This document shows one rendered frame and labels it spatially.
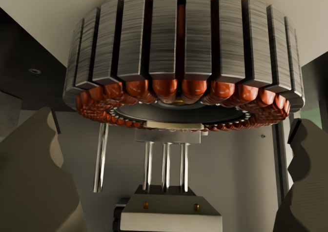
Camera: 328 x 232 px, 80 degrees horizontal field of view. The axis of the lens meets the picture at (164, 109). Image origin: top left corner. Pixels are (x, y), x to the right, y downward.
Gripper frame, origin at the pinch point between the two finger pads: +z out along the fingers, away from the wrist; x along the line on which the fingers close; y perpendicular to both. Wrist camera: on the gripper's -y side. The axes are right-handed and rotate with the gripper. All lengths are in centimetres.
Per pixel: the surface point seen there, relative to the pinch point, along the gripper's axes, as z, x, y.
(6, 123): 10.1, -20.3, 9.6
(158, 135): 7.3, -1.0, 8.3
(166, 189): 4.7, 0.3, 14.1
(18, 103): 13.2, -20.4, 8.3
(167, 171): 6.1, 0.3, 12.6
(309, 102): 10.6, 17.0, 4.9
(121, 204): 7.3, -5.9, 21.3
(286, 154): 11.1, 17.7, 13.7
